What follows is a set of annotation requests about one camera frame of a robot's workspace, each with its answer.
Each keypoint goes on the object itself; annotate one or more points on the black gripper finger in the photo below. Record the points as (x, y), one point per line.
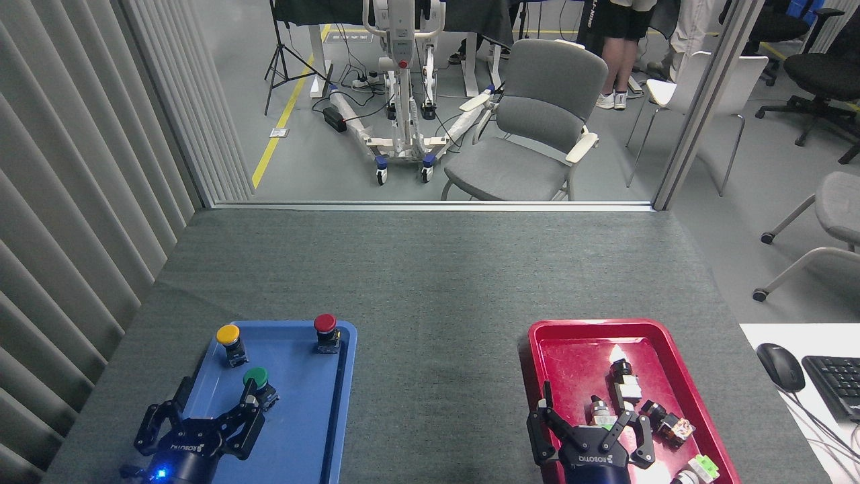
(243, 420)
(635, 437)
(541, 430)
(156, 427)

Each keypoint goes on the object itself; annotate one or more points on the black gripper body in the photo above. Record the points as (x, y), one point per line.
(191, 460)
(594, 464)

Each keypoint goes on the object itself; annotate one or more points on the green push button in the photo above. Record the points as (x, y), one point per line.
(259, 383)

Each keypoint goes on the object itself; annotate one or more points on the yellow push button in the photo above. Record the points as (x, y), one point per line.
(230, 343)

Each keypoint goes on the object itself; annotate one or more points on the red push button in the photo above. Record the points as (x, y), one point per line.
(326, 333)

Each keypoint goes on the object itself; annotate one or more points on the blue plastic tray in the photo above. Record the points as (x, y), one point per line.
(295, 417)

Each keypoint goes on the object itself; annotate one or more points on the red plastic tray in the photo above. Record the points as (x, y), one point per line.
(578, 363)

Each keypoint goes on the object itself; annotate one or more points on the black computer mouse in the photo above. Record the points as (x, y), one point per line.
(781, 366)

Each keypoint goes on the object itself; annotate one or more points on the white desk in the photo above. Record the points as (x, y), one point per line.
(816, 444)

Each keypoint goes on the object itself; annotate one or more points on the black keyboard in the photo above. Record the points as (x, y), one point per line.
(836, 383)

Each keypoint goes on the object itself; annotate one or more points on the grey chair on castors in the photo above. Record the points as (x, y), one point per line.
(836, 208)

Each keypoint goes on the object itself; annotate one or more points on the black power adapter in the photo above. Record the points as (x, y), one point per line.
(334, 119)

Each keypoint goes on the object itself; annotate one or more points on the grey padded armchair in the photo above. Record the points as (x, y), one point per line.
(537, 114)

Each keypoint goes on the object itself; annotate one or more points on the white power strip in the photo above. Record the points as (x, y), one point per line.
(365, 81)

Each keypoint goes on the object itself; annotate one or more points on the black tripod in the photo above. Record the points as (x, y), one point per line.
(281, 60)

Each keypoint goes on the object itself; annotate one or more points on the white plastic chair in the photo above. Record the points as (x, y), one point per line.
(729, 84)

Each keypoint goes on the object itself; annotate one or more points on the white stand on wheels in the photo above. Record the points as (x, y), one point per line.
(402, 87)

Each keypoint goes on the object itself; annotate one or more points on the person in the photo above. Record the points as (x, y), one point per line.
(623, 40)
(692, 33)

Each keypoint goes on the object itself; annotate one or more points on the black office chair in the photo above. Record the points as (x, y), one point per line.
(823, 74)
(779, 27)

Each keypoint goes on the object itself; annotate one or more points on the black and orange switch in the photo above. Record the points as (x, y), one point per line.
(668, 421)

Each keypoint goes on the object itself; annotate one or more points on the silver-tipped switch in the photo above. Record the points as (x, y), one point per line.
(600, 411)

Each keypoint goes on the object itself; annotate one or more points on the black and white switch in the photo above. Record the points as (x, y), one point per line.
(626, 384)

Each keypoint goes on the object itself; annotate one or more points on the green and white switch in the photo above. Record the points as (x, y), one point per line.
(700, 468)

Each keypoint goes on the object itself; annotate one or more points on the silver frame rail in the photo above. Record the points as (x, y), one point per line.
(430, 206)

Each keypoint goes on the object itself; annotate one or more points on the silver frame post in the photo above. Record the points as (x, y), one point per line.
(705, 101)

